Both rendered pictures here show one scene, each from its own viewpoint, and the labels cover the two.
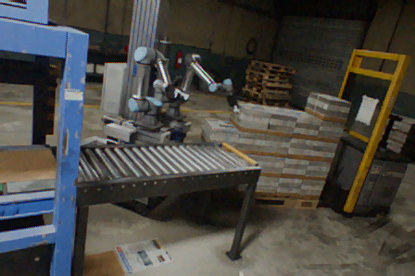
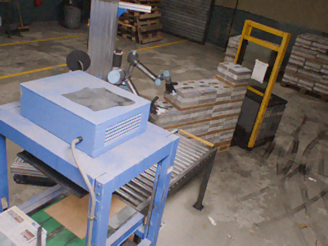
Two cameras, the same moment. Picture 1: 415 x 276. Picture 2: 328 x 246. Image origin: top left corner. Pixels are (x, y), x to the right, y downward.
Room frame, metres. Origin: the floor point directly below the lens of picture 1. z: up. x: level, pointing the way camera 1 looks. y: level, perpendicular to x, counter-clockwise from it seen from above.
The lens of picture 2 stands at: (-0.44, 1.31, 2.54)
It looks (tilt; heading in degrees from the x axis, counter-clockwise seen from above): 27 degrees down; 337
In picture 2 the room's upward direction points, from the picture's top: 11 degrees clockwise
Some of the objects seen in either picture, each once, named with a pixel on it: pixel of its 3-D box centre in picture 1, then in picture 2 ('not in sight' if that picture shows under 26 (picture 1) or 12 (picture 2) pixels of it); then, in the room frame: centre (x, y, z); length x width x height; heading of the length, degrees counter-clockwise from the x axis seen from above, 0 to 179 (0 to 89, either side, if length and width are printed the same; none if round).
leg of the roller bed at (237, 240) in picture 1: (243, 219); (204, 182); (2.16, -0.41, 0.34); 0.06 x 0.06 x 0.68; 37
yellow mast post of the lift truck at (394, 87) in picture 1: (373, 138); (266, 94); (3.26, -1.75, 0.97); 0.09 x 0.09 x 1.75; 18
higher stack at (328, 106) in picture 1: (312, 151); (223, 108); (3.44, -1.24, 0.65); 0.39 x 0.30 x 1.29; 18
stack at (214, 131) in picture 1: (250, 164); (183, 129); (3.22, -0.54, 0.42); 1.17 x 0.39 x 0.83; 108
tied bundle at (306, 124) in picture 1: (297, 123); (214, 91); (3.36, -0.95, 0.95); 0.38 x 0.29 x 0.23; 18
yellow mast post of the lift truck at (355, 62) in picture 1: (335, 120); (234, 77); (3.89, -1.55, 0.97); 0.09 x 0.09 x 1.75; 18
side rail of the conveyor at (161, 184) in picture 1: (182, 182); (182, 178); (1.77, 0.09, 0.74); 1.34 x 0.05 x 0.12; 127
